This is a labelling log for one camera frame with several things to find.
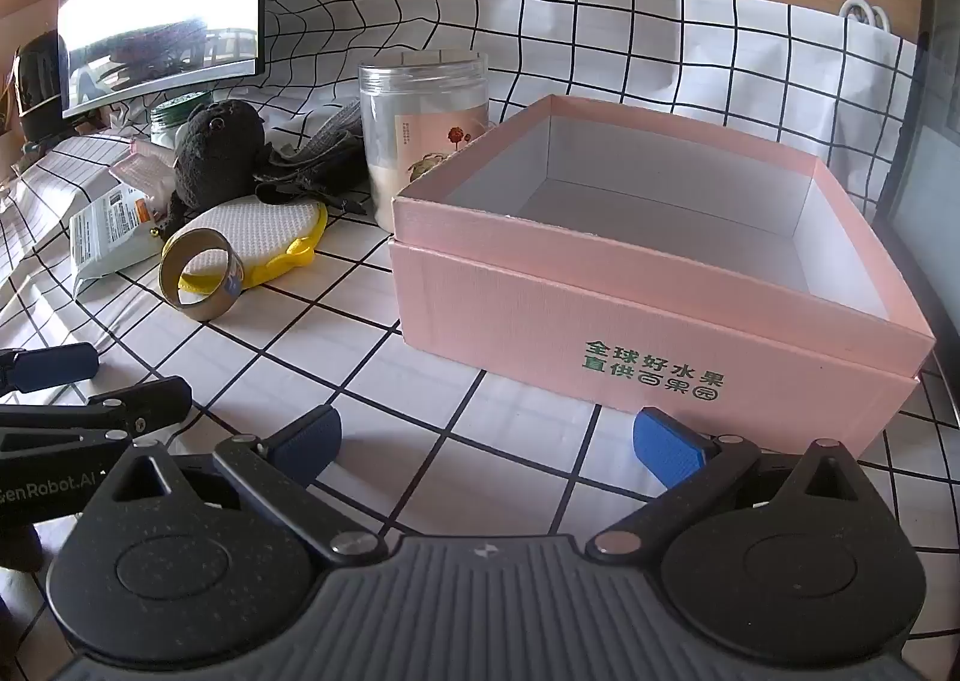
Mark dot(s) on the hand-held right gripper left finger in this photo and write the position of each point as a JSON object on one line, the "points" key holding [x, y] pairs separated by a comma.
{"points": [[307, 439]]}

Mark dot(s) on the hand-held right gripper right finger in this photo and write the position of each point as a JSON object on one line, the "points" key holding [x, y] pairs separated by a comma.
{"points": [[667, 447]]}

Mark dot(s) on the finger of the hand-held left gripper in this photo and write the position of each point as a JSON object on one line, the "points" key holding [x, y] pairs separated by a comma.
{"points": [[56, 366], [142, 400]]}

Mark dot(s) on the white printed packet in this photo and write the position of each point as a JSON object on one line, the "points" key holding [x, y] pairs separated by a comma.
{"points": [[105, 238]]}

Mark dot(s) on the pink cardboard box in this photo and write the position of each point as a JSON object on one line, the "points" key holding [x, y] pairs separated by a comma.
{"points": [[600, 306]]}

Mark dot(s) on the yellow white mesh sponge pad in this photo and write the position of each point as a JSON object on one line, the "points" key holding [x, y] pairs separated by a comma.
{"points": [[277, 223]]}

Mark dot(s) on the pink soft cloth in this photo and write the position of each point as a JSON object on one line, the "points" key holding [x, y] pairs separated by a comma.
{"points": [[146, 167]]}

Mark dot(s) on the black plush toy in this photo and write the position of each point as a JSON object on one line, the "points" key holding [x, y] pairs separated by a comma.
{"points": [[217, 148]]}

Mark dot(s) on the cardboard tape roll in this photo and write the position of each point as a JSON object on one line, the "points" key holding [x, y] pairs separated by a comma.
{"points": [[176, 276]]}

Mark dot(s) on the green lid glass jar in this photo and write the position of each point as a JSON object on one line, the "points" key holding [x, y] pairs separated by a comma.
{"points": [[176, 118]]}

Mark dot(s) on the dark denim fabric bundle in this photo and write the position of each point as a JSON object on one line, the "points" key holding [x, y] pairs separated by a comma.
{"points": [[315, 163]]}

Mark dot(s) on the black round speaker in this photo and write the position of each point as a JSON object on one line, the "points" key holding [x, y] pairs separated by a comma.
{"points": [[37, 81]]}

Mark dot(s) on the clear plastic powder jar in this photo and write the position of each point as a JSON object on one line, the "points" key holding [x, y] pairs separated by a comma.
{"points": [[420, 126]]}

